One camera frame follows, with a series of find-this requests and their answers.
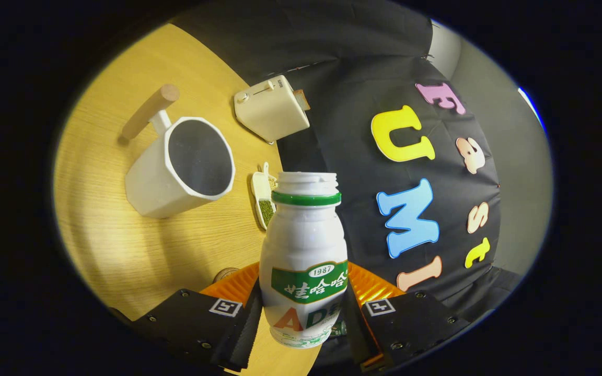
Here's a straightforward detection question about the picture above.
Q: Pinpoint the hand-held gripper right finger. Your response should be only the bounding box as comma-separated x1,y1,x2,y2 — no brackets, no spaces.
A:
344,262,471,372

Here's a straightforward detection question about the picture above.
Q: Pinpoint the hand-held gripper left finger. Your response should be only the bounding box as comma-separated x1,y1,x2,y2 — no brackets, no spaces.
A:
131,262,263,372

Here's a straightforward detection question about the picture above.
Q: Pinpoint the round wooden coaster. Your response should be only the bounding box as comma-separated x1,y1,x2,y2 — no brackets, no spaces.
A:
213,267,240,284

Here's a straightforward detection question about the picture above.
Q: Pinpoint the white juice bottle green label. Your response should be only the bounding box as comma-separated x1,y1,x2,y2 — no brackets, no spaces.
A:
259,172,349,349

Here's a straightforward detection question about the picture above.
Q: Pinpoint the white cup wooden handle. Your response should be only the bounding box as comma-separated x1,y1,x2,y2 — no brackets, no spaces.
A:
121,85,236,219

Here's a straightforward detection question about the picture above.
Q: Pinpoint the white divided bean dish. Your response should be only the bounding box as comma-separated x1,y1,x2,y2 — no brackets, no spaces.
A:
251,162,279,231

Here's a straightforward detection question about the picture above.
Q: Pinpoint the wooden table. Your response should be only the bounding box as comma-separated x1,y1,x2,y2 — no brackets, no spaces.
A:
53,23,322,376

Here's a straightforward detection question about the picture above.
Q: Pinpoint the cream toaster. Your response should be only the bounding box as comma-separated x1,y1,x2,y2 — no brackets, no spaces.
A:
234,75,311,144

